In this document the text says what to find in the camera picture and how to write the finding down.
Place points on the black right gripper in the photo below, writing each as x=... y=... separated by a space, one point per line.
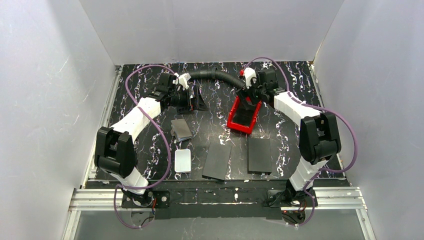
x=251 y=93

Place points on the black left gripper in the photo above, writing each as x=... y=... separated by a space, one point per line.
x=191 y=100

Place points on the red plastic tray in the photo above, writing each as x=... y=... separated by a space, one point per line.
x=242 y=119

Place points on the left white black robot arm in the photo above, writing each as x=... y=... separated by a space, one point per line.
x=115 y=152

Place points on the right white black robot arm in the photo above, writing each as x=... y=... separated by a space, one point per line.
x=319 y=138

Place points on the black card right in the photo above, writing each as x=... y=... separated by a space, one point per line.
x=259 y=156

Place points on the black card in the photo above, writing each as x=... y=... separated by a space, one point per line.
x=259 y=156
x=217 y=161

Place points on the black card left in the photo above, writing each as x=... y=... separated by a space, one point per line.
x=217 y=161

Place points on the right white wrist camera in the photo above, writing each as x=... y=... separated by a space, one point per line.
x=249 y=76

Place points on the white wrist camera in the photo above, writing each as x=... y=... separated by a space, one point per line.
x=249 y=76
x=182 y=80

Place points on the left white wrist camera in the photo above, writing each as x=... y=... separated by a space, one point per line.
x=182 y=80

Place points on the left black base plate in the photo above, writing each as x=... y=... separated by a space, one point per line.
x=158 y=199

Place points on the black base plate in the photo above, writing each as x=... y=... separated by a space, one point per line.
x=158 y=199
x=276 y=198

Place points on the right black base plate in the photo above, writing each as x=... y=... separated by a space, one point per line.
x=276 y=198

